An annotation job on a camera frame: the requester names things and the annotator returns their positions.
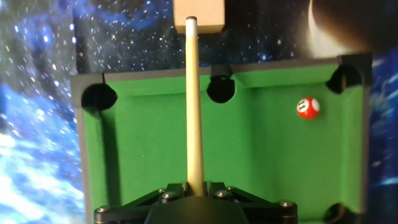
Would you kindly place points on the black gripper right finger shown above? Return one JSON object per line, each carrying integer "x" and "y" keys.
{"x": 248, "y": 199}

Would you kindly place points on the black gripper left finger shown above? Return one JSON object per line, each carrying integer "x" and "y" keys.
{"x": 149, "y": 199}

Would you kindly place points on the wooden pool cue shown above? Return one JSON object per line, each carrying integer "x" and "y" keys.
{"x": 194, "y": 109}

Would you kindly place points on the mini green pool table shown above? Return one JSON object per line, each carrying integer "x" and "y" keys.
{"x": 264, "y": 155}

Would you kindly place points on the red striped pool ball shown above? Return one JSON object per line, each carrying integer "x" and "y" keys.
{"x": 308, "y": 110}

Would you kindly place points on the galaxy print cloth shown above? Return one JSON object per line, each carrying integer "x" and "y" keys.
{"x": 37, "y": 124}

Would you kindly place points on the wooden cube block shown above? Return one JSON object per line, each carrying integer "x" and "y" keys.
{"x": 208, "y": 12}

